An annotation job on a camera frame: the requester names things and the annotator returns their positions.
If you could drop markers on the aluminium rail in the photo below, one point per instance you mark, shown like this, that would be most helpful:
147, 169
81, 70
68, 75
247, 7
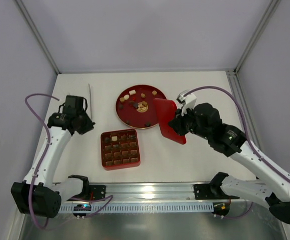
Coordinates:
151, 191
237, 92

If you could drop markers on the dark ridged square chocolate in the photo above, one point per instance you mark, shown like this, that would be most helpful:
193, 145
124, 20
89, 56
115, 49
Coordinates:
148, 123

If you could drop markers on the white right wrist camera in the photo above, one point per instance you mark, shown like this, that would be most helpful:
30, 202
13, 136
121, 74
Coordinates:
187, 101

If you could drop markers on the right aluminium frame post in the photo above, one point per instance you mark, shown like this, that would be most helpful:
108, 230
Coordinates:
261, 26

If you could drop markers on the aluminium front rail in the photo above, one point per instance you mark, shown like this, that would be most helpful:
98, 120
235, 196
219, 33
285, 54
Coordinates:
151, 191

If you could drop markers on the round red tray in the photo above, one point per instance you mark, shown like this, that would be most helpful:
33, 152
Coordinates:
138, 116

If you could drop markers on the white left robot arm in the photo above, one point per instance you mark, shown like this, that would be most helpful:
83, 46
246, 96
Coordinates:
36, 195

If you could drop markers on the white chocolate top left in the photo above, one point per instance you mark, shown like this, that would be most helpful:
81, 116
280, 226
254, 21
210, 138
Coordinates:
132, 92

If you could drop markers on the slotted grey cable duct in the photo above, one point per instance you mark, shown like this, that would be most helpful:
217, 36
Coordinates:
136, 207

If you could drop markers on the square red chocolate box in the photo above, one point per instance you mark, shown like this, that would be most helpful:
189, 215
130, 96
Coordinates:
121, 154

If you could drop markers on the left aluminium frame post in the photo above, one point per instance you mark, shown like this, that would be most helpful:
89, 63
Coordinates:
33, 28

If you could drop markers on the square red box lid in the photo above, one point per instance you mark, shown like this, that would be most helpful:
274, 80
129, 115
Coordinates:
165, 111

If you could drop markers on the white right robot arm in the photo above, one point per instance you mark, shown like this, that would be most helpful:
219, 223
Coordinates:
274, 194

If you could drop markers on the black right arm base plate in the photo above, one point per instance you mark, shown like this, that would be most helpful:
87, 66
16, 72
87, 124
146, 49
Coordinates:
203, 191

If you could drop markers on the aluminium frame post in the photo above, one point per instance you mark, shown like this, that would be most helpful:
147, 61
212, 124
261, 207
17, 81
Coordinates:
33, 28
261, 26

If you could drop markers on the right side aluminium rail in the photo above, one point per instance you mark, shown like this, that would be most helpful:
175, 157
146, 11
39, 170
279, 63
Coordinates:
237, 92

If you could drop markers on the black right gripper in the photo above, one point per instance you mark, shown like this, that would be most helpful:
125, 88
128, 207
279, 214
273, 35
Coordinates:
181, 122

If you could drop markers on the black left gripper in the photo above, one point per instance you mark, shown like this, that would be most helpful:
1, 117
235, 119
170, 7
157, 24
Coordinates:
85, 124

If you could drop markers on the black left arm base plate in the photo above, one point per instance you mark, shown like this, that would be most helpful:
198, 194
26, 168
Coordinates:
91, 193

